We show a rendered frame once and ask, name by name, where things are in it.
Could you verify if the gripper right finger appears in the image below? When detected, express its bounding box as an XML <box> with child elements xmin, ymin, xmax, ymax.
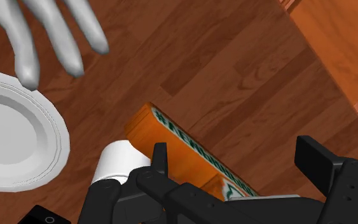
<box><xmin>294</xmin><ymin>135</ymin><xmax>358</xmax><ymax>224</ymax></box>

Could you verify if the orange box with green print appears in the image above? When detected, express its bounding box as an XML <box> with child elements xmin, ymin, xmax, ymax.
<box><xmin>124</xmin><ymin>102</ymin><xmax>260</xmax><ymax>202</ymax></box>

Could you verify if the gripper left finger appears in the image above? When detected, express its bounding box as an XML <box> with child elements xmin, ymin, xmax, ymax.
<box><xmin>78</xmin><ymin>143</ymin><xmax>260</xmax><ymax>224</ymax></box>

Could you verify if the white cylinder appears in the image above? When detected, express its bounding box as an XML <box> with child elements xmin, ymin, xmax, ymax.
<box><xmin>91</xmin><ymin>139</ymin><xmax>152</xmax><ymax>186</ymax></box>

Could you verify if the white plate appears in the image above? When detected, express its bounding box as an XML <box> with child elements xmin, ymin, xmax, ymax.
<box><xmin>0</xmin><ymin>69</ymin><xmax>71</xmax><ymax>193</ymax></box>

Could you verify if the orange wooden furniture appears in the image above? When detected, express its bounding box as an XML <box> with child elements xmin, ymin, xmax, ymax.
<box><xmin>277</xmin><ymin>0</ymin><xmax>358</xmax><ymax>141</ymax></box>

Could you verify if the black flat device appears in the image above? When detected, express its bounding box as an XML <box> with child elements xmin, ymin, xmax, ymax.
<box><xmin>17</xmin><ymin>204</ymin><xmax>72</xmax><ymax>224</ymax></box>

